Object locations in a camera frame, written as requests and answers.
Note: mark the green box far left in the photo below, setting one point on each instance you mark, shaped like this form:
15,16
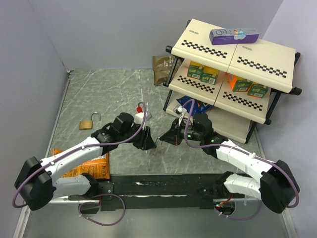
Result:
195,70

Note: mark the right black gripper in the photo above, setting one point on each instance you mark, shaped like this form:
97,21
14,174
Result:
173,135

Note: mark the brown foil pouch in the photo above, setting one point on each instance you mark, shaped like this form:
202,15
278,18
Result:
161,68

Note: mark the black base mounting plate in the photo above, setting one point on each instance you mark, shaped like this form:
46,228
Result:
162,191

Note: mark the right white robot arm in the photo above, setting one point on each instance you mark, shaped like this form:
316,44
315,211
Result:
271,182

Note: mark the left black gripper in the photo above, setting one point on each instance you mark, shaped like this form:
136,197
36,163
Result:
145,141

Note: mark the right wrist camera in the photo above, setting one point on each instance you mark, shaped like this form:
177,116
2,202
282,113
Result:
180,111

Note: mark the orange green box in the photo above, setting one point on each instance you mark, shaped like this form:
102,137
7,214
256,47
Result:
238,84

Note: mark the blue snack bag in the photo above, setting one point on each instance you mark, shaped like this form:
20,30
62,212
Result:
199,107

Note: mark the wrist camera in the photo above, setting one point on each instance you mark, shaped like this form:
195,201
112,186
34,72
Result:
140,115
180,111

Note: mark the green box far right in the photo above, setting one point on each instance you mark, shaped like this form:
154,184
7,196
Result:
257,90

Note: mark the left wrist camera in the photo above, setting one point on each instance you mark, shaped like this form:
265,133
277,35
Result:
140,115

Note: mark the beige three-tier shelf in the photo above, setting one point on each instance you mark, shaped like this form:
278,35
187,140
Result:
234,114

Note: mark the purple toothpaste box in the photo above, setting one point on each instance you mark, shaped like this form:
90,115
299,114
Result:
233,36

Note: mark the orange chips bag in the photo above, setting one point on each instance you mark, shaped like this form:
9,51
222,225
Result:
98,168

